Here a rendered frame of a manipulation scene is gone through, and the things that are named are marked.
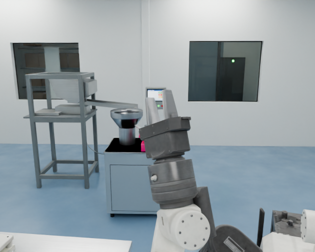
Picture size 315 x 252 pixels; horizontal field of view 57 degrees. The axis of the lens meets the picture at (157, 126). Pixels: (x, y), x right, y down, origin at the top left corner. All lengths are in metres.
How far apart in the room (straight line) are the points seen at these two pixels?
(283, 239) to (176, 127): 0.41
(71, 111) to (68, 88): 0.33
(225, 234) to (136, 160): 2.35
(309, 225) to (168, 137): 0.34
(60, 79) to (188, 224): 3.46
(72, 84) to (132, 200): 1.63
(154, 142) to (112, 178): 2.58
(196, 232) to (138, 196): 2.67
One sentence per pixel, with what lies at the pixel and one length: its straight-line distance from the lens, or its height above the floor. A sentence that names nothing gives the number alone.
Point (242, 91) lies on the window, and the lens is 5.87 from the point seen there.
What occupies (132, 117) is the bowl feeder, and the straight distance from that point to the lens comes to 3.08.
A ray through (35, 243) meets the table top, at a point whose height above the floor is 0.90.
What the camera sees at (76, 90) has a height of 1.30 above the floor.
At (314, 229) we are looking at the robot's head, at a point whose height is 1.38.
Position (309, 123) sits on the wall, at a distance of 6.32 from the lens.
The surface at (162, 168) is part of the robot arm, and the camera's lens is 0.53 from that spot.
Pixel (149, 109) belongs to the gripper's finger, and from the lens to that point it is 0.60.
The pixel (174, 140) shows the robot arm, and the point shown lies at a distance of 0.53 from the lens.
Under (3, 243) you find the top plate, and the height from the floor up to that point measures 0.97.
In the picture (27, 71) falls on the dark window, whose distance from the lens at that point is 6.28.
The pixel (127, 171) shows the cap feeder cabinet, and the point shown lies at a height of 0.55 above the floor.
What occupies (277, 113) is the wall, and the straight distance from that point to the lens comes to 6.04.
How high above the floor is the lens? 1.71
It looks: 13 degrees down
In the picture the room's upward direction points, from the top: straight up
